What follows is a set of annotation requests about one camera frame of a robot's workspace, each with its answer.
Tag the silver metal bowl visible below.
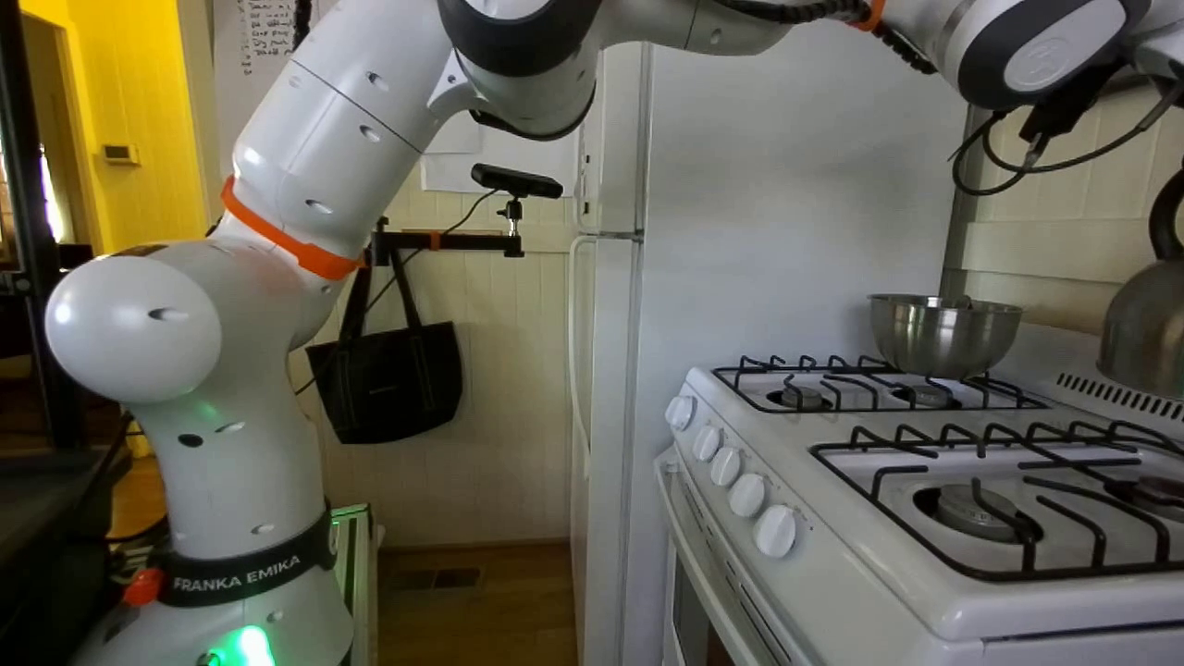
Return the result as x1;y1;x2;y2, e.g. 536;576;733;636
865;289;1023;381

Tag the silver kettle black handle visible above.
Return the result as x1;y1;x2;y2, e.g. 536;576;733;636
1095;163;1184;400

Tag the white stove knob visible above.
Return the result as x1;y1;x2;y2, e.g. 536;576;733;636
751;499;802;562
663;393;698;437
689;422;723;468
723;468;769;521
706;441;748;494

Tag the black cast iron stove grate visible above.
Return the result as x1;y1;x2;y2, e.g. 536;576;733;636
711;351;1050;420
805;420;1184;586

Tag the white gas stove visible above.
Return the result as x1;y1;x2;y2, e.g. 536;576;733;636
651;311;1184;666

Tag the white refrigerator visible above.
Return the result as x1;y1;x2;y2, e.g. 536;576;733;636
567;32;976;666

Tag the black tote bag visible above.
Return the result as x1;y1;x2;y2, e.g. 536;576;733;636
303;257;471;448

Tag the black shelving unit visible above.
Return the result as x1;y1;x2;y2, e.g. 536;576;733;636
0;0;134;666

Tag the black stereo camera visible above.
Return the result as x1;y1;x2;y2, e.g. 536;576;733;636
471;161;567;205

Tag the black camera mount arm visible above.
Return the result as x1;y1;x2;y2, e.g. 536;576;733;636
367;196;529;272

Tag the white handwritten wall chart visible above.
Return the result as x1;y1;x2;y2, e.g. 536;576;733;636
207;0;585;199

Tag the white frame stand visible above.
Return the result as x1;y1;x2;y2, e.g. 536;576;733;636
325;496;383;666

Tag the orange cable strap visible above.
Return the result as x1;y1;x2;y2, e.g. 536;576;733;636
849;0;896;39

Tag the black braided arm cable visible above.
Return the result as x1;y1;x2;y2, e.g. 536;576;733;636
948;85;1175;199

